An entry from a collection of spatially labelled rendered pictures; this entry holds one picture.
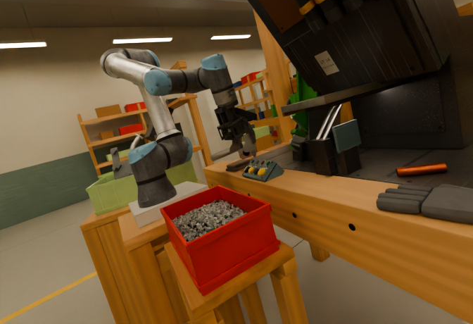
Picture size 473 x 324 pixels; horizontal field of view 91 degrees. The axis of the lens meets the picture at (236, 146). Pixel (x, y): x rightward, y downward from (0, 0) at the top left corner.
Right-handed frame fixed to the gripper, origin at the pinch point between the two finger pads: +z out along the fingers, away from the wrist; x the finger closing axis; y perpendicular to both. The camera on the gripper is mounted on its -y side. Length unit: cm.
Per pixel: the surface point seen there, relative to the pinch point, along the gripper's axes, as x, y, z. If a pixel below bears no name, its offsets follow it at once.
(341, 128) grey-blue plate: 32.6, -4.2, -5.7
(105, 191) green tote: -93, 27, 12
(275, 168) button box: 10.3, 0.8, 5.7
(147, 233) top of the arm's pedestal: -19.1, 38.3, 9.9
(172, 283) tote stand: -69, 27, 75
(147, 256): -19.5, 41.6, 16.7
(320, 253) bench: -14, -50, 107
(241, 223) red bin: 20.8, 31.3, 0.6
